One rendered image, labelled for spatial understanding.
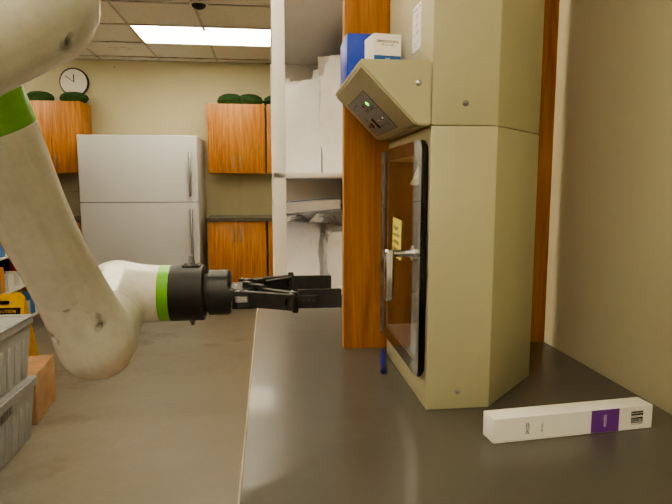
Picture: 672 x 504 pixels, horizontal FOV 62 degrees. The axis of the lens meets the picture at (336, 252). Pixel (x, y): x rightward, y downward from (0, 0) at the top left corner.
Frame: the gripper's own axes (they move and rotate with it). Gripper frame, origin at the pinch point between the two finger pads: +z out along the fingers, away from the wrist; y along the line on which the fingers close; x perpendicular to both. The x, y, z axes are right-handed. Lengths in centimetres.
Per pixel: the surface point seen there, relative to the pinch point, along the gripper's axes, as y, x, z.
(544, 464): -25.4, 19.8, 26.6
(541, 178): 31, -20, 53
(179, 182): 483, -22, -95
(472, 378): -5.6, 14.5, 23.8
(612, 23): 15, -50, 59
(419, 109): -5.8, -29.7, 13.5
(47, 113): 517, -91, -229
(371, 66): -5.8, -36.0, 5.7
